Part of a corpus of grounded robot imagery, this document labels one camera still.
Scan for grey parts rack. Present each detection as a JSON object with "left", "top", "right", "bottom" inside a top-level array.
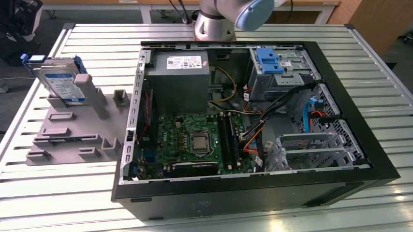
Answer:
[{"left": 24, "top": 73, "right": 133, "bottom": 167}]

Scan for orange wire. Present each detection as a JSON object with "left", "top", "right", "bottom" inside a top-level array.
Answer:
[{"left": 241, "top": 135, "right": 259, "bottom": 154}]

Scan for dark RAM stick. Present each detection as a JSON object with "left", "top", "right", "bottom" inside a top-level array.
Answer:
[{"left": 217, "top": 112, "right": 232, "bottom": 170}]

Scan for black cable bundle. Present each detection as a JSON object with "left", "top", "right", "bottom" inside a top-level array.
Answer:
[{"left": 256, "top": 83, "right": 319, "bottom": 126}]

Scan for silver CPU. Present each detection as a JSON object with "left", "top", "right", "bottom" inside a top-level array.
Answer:
[{"left": 189, "top": 136, "right": 209, "bottom": 152}]

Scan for blue drive latch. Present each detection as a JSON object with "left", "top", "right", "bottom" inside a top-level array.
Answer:
[{"left": 253, "top": 47, "right": 284, "bottom": 74}]

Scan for yellow wires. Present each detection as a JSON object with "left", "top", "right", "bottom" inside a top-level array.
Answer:
[{"left": 207, "top": 67, "right": 237, "bottom": 104}]

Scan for CPU socket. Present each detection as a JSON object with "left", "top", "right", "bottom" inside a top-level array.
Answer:
[{"left": 187, "top": 130, "right": 216, "bottom": 158}]

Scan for black graphics card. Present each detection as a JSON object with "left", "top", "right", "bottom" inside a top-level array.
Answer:
[{"left": 163, "top": 160, "right": 220, "bottom": 179}]

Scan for white cable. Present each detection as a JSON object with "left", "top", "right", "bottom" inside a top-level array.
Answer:
[{"left": 0, "top": 76, "right": 36, "bottom": 84}]

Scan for black PC case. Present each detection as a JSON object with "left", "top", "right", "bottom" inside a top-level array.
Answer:
[{"left": 110, "top": 40, "right": 400, "bottom": 222}]

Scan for metal disk bay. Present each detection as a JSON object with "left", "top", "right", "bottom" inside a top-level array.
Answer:
[{"left": 267, "top": 132, "right": 368, "bottom": 171}]

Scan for blue wire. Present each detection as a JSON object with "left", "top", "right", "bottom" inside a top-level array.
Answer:
[{"left": 302, "top": 96, "right": 323, "bottom": 133}]

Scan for metal optical drive cage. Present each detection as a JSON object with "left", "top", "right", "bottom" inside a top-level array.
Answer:
[{"left": 247, "top": 47, "right": 323, "bottom": 102}]

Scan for red wire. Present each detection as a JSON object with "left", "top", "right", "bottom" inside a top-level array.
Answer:
[{"left": 307, "top": 110, "right": 326, "bottom": 132}]

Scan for hard disk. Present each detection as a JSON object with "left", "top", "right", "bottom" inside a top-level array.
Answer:
[{"left": 20, "top": 54, "right": 88, "bottom": 107}]

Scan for wooden cabinet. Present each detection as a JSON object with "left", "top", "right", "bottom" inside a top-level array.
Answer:
[{"left": 327, "top": 0, "right": 413, "bottom": 56}]

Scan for green motherboard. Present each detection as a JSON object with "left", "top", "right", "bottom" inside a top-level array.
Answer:
[{"left": 136, "top": 113, "right": 255, "bottom": 181}]

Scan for black mesh wastebasket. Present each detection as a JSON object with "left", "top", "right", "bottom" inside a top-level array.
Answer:
[{"left": 0, "top": 9, "right": 42, "bottom": 67}]

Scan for white framed desk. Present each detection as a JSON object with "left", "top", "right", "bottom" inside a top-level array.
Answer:
[{"left": 41, "top": 0, "right": 342, "bottom": 25}]

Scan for grey power supply unit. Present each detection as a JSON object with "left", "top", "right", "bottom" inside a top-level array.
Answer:
[{"left": 144, "top": 49, "right": 212, "bottom": 116}]

